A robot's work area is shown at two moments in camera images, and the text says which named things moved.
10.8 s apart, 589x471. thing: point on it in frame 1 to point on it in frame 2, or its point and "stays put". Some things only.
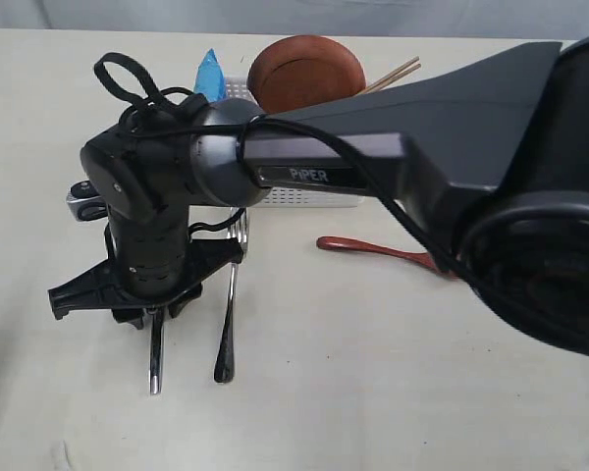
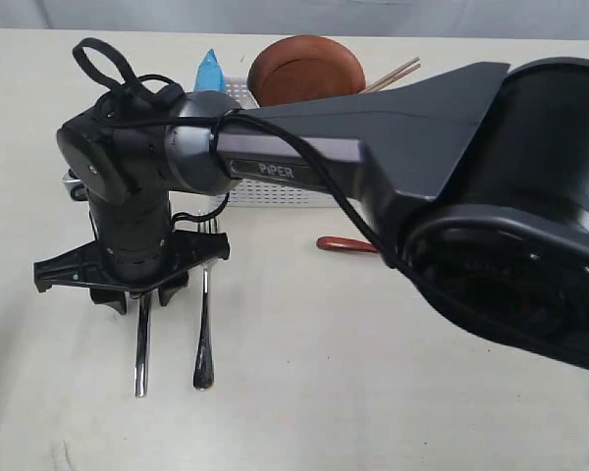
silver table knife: [156, 349] to [143, 335]
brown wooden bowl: [298, 71] stays put
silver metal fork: [225, 365] to [203, 375]
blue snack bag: [210, 78] stays put
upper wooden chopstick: [389, 75] stays put
